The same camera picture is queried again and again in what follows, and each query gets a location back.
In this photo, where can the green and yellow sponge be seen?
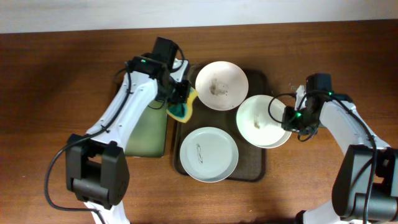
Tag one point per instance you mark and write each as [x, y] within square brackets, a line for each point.
[182, 112]

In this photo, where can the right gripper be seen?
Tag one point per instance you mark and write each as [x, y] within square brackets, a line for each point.
[288, 124]

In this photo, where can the small black soapy-water tray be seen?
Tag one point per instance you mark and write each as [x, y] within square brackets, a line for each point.
[140, 128]

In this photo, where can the white plate top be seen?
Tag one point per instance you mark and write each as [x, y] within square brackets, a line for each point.
[221, 85]

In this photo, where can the large brown serving tray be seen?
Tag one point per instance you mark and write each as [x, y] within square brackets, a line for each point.
[251, 166]

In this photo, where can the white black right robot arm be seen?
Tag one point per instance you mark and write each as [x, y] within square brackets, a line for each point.
[365, 189]

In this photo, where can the white plate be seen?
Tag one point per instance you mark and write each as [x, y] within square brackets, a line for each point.
[209, 154]
[221, 85]
[255, 124]

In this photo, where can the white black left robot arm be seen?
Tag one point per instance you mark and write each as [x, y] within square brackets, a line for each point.
[96, 166]

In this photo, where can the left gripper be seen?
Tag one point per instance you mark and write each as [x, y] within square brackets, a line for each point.
[183, 90]

